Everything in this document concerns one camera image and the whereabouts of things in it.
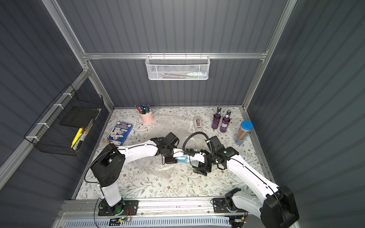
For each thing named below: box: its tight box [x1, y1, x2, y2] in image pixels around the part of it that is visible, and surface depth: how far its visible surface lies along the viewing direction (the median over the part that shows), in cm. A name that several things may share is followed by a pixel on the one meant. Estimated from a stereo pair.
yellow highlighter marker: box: [70, 127, 84, 149], surface depth 73 cm
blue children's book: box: [107, 121, 134, 146], surface depth 104 cm
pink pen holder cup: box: [138, 109, 154, 124], surface depth 111 cm
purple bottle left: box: [211, 106, 222, 130], surface depth 100 cm
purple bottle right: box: [219, 109, 232, 133], surface depth 98 cm
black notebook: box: [59, 106, 99, 129], surface depth 77 cm
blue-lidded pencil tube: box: [234, 120, 254, 146], surface depth 87 cm
